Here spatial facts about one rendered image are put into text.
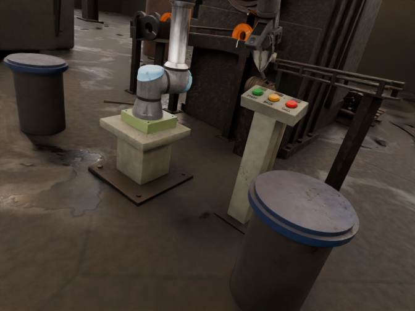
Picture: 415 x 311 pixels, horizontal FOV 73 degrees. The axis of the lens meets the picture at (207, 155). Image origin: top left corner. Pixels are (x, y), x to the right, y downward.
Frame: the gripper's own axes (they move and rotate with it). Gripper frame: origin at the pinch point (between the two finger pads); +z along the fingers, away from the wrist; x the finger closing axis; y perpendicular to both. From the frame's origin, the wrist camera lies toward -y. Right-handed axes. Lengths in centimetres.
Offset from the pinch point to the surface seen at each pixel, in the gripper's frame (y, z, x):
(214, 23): 83, 22, 89
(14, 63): -46, 11, 123
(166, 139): -24, 34, 33
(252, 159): -12.4, 33.8, -6.9
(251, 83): 48, 38, 33
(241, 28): 76, 18, 60
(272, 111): -5.8, 11.9, -10.2
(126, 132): -36, 29, 45
